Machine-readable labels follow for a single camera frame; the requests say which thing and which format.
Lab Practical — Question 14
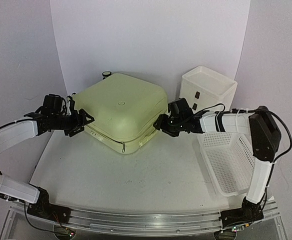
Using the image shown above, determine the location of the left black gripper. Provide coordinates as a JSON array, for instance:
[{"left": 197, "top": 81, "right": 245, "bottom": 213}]
[{"left": 51, "top": 108, "right": 94, "bottom": 137}]

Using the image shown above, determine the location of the pale green hard-shell suitcase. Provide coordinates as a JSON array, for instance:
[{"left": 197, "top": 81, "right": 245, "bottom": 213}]
[{"left": 72, "top": 73, "right": 168, "bottom": 155}]

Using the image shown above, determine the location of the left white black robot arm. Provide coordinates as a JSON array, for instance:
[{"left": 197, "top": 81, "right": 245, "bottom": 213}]
[{"left": 0, "top": 109, "right": 94, "bottom": 224}]

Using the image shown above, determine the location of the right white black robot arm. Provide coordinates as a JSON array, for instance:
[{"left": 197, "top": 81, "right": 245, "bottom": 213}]
[{"left": 153, "top": 101, "right": 281, "bottom": 231}]

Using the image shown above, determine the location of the white three-drawer storage cabinet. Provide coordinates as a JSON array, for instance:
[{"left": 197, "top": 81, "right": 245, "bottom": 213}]
[{"left": 179, "top": 66, "right": 238, "bottom": 113}]

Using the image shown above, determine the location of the white perforated plastic basket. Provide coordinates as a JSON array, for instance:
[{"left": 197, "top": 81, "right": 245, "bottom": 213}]
[{"left": 197, "top": 132, "right": 254, "bottom": 197}]

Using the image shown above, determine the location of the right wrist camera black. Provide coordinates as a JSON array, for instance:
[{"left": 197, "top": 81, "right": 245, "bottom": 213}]
[{"left": 168, "top": 98, "right": 193, "bottom": 120}]

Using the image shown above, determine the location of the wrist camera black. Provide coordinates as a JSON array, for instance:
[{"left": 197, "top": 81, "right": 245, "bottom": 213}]
[
  {"left": 40, "top": 94, "right": 75, "bottom": 116},
  {"left": 168, "top": 98, "right": 193, "bottom": 120}
]

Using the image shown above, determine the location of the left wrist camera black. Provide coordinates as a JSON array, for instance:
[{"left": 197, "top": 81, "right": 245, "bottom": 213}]
[{"left": 40, "top": 94, "right": 75, "bottom": 116}]

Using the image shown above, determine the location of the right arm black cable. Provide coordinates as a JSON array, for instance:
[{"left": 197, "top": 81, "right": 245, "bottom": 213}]
[{"left": 193, "top": 103, "right": 292, "bottom": 208}]

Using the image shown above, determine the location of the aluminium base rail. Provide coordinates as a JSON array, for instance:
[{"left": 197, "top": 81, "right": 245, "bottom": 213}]
[{"left": 0, "top": 197, "right": 287, "bottom": 240}]

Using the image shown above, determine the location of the left base black cable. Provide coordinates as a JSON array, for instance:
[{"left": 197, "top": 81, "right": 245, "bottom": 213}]
[{"left": 23, "top": 199, "right": 61, "bottom": 235}]

